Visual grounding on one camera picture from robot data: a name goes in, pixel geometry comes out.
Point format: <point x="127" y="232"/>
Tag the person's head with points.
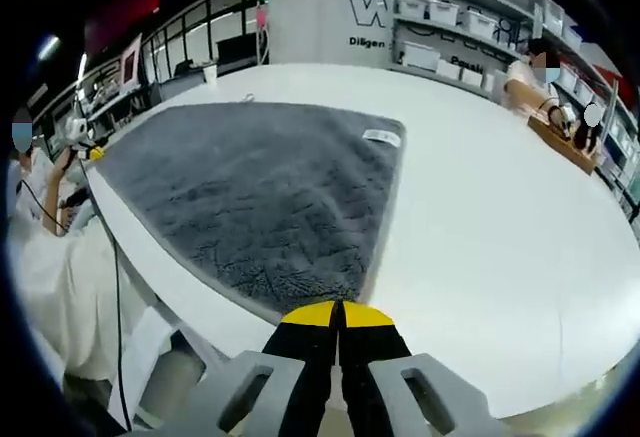
<point x="23" y="114"/>

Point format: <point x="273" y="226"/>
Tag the group of white storage boxes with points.
<point x="440" y="12"/>

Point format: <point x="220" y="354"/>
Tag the grey table leg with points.
<point x="170" y="382"/>

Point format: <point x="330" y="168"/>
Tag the wooden tray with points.
<point x="555" y="144"/>

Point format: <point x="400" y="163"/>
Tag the white paper cup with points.
<point x="210" y="74"/>

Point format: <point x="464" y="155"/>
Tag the grey metal shelf rack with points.
<point x="500" y="22"/>

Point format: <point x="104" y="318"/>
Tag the grey towel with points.
<point x="250" y="182"/>

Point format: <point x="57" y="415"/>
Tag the person's torso white shirt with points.
<point x="65" y="297"/>

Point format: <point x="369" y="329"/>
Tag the black flat screen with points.
<point x="236" y="49"/>

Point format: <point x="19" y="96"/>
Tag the person's left hand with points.
<point x="69" y="158"/>

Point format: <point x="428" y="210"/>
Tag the pink hanging item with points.
<point x="261" y="16"/>

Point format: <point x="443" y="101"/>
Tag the red ceiling panel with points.
<point x="120" y="12"/>

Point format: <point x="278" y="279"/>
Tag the short ceiling light strip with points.
<point x="48" y="48"/>

